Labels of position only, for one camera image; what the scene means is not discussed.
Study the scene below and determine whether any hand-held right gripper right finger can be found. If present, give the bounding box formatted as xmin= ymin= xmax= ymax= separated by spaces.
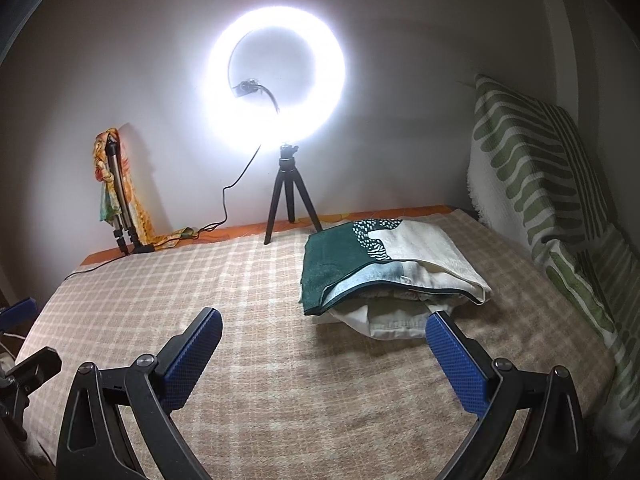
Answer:
xmin=425 ymin=310 xmax=590 ymax=480

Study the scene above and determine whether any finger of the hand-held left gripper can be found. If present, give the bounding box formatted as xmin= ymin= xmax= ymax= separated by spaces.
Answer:
xmin=0 ymin=297 xmax=37 ymax=334
xmin=0 ymin=345 xmax=63 ymax=442

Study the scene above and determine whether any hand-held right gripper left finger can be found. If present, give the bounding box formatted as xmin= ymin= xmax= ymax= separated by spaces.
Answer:
xmin=56 ymin=306 xmax=223 ymax=480

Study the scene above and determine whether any white cloth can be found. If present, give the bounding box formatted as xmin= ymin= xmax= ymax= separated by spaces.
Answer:
xmin=320 ymin=297 xmax=443 ymax=344

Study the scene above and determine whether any dark green printed cloth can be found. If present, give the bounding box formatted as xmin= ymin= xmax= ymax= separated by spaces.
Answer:
xmin=299 ymin=217 xmax=493 ymax=317

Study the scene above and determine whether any beige checked blanket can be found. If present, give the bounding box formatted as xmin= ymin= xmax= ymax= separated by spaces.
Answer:
xmin=15 ymin=207 xmax=618 ymax=480

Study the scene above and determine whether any orange bed sheet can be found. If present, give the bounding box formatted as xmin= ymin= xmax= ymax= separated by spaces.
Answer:
xmin=80 ymin=204 xmax=457 ymax=267

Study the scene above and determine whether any colourful orange scarf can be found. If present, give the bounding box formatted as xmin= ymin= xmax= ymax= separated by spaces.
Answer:
xmin=92 ymin=127 xmax=197 ymax=252

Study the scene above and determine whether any green striped pillow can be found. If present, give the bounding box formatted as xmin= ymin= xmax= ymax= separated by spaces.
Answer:
xmin=530 ymin=225 xmax=640 ymax=456
xmin=466 ymin=74 xmax=622 ymax=261

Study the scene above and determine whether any folded silver tripod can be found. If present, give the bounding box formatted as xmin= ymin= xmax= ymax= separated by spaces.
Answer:
xmin=102 ymin=132 xmax=156 ymax=257

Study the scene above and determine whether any black tripod stand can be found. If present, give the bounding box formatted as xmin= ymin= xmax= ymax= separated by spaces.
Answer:
xmin=264 ymin=142 xmax=323 ymax=246

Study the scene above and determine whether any black ring light cable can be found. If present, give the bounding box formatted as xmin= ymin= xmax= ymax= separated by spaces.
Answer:
xmin=65 ymin=142 xmax=263 ymax=276

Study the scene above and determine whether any white ring light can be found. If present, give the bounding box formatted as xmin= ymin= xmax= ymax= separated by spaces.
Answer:
xmin=207 ymin=5 xmax=347 ymax=144

